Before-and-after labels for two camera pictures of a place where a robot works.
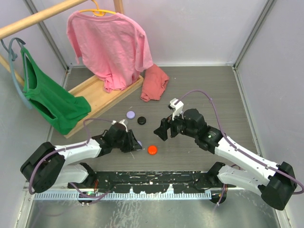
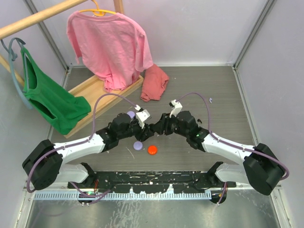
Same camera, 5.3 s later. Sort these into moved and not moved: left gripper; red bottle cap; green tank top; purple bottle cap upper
Moved: left gripper
Not moved: green tank top; red bottle cap; purple bottle cap upper
